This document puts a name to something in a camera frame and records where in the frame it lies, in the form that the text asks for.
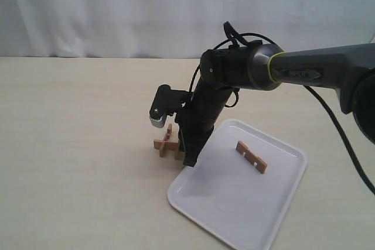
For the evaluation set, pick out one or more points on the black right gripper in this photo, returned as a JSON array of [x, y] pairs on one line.
[[198, 116]]

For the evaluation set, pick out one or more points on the wooden notched piece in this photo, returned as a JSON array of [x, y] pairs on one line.
[[169, 144], [166, 138], [179, 154], [249, 156]]

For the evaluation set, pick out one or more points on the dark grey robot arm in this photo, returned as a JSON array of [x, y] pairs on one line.
[[257, 65]]

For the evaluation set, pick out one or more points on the white plastic tray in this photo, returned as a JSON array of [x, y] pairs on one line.
[[229, 197]]

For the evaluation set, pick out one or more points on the white curtain backdrop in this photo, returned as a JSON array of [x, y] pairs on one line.
[[175, 28]]

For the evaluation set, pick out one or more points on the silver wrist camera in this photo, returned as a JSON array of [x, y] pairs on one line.
[[166, 102]]

